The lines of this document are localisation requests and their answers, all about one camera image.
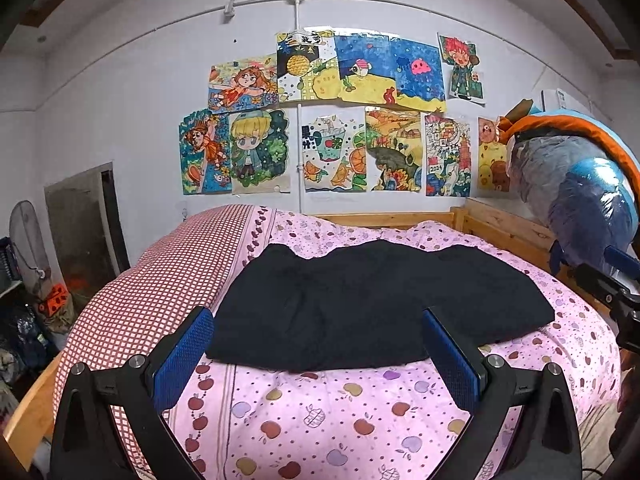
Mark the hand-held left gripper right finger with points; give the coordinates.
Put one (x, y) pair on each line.
(450, 360)

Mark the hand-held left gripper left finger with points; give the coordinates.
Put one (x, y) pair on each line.
(185, 355)

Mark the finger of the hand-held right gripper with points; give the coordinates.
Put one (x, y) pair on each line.
(622, 259)
(556, 259)

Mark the black jacket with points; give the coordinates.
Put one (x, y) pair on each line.
(350, 300)

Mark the plastic-wrapped blue orange quilt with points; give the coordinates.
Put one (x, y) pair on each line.
(575, 175)

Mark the red checked blanket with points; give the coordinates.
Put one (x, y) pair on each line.
(150, 270)

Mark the pink fruit-print bed sheet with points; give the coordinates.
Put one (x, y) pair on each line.
(350, 425)

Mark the orange perforated block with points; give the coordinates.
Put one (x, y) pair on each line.
(54, 301)

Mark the dark blue plastic bag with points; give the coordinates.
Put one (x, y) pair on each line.
(22, 340)

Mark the grey framed doorway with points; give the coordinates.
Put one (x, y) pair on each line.
(85, 220)

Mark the white standing fan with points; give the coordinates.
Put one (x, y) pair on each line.
(27, 240)

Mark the wooden bed frame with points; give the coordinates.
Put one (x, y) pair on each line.
(500, 220)

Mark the white wall card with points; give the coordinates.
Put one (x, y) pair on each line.
(555, 99)

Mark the group of colourful wall drawings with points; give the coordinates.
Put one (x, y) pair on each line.
(250, 150)

